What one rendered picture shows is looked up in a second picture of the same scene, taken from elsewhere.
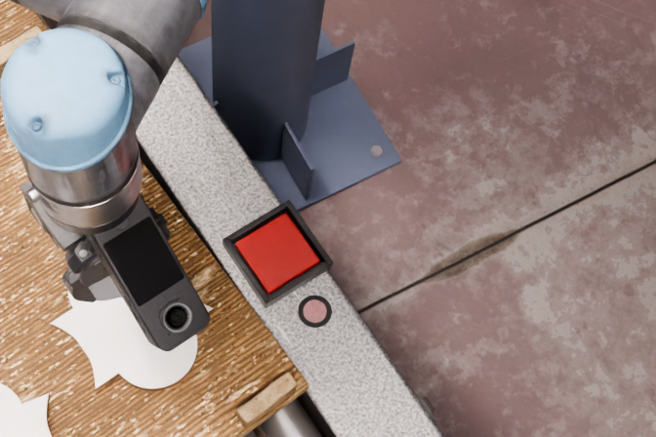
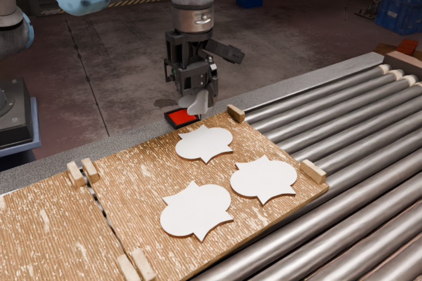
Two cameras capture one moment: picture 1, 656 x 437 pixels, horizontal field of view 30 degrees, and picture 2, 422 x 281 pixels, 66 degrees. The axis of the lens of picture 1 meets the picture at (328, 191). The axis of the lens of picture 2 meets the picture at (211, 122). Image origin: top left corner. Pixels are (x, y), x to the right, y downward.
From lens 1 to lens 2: 0.95 m
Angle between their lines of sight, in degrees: 52
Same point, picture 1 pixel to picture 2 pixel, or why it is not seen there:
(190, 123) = (125, 138)
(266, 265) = (186, 118)
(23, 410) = (242, 169)
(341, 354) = (217, 109)
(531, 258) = not seen: hidden behind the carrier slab
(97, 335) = (211, 150)
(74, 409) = (240, 159)
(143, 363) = (223, 138)
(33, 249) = (172, 172)
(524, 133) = not seen: hidden behind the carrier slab
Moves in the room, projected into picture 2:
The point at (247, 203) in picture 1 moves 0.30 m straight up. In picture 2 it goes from (161, 125) to (149, 14)
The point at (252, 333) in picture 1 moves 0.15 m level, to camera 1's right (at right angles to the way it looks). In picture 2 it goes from (211, 119) to (223, 91)
